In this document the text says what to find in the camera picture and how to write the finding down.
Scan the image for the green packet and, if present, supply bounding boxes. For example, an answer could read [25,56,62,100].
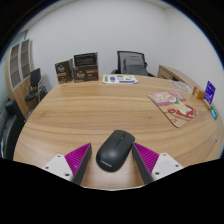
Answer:
[209,105,219,120]

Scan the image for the white sheet with coloured shapes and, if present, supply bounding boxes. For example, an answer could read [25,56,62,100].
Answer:
[101,74,139,85]

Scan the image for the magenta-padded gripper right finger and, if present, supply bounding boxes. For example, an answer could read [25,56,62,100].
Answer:
[131,142,185,185]

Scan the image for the small black chair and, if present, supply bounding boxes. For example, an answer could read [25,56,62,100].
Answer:
[24,67,48,111]

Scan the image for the orange-brown box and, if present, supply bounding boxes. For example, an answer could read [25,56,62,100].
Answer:
[191,86,206,101]

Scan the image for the wooden shelf unit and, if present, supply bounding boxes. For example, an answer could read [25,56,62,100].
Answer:
[4,38,38,118]

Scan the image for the small yellowish box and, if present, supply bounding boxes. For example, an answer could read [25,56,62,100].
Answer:
[202,98,213,110]

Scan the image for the low wooden side cabinet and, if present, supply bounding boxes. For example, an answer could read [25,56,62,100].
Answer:
[157,64,201,90]

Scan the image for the purple standing sign card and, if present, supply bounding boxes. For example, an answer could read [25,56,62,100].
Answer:
[203,80,217,106]

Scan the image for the small brown carton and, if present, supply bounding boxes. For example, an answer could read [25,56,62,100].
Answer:
[54,58,74,84]

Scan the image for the grey backpack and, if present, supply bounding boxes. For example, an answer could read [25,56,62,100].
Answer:
[122,55,149,77]

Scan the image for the black mesh office chair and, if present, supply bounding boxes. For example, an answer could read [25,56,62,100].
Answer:
[111,50,156,78]

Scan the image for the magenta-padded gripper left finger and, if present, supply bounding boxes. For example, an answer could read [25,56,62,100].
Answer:
[40,142,92,186]

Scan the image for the black couch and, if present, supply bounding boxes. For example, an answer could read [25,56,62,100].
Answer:
[0,99,27,160]

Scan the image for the black computer mouse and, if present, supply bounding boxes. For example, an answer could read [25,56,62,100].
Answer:
[95,129,136,173]

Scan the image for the large brown carton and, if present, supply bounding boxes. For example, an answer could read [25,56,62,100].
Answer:
[72,52,100,83]

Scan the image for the cartoon printed mouse pad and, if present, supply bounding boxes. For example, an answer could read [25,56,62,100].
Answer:
[147,90,198,129]

